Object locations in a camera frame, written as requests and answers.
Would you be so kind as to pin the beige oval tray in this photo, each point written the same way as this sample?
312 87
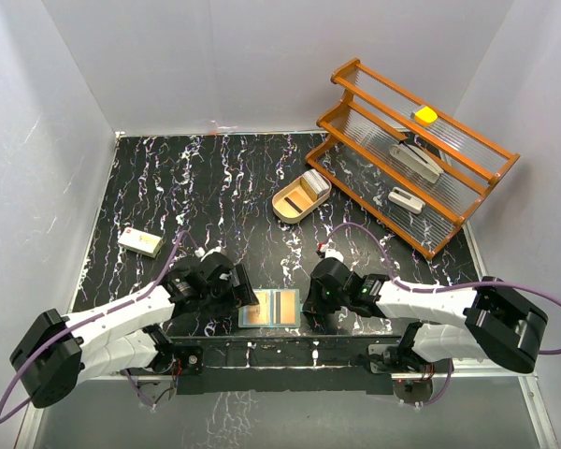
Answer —
295 191

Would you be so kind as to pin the small white stapler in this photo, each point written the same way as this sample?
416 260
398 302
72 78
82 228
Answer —
406 200

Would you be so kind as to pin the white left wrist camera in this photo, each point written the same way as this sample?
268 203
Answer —
216 255

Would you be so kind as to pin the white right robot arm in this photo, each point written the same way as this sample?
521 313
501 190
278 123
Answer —
489 321

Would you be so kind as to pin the orange credit card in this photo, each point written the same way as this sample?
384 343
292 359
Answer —
284 308
259 315

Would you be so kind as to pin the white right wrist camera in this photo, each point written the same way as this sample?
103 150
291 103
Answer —
324 252

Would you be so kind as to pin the grey stapler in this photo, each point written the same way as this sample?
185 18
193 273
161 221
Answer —
416 160

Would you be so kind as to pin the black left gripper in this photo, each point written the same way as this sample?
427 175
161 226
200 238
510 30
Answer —
242 292

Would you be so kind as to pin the card with black stripe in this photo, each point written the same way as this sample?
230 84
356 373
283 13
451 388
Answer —
292 204

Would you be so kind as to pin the orange wooden shelf rack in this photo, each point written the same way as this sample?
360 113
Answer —
372 115

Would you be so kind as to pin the yellow sticky note block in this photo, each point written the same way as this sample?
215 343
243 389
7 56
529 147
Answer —
424 115

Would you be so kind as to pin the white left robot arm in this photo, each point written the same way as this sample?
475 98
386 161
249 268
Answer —
59 352

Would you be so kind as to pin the green card holder wallet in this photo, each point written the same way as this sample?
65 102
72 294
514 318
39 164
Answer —
271 325

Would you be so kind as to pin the small white cardboard box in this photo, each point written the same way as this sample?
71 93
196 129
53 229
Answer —
140 242

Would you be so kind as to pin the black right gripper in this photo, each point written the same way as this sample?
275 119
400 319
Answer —
314 303

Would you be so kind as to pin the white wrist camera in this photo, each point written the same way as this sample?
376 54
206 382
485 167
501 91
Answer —
216 255
324 252

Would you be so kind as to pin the stack of credit cards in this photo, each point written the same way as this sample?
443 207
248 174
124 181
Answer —
315 184

